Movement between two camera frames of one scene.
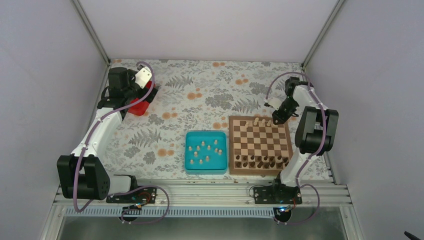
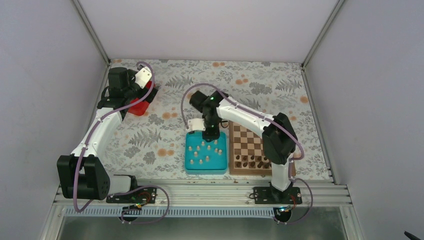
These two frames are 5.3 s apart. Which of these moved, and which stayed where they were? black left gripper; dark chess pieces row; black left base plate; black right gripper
Moved: black right gripper
Stayed: black left base plate; dark chess pieces row; black left gripper
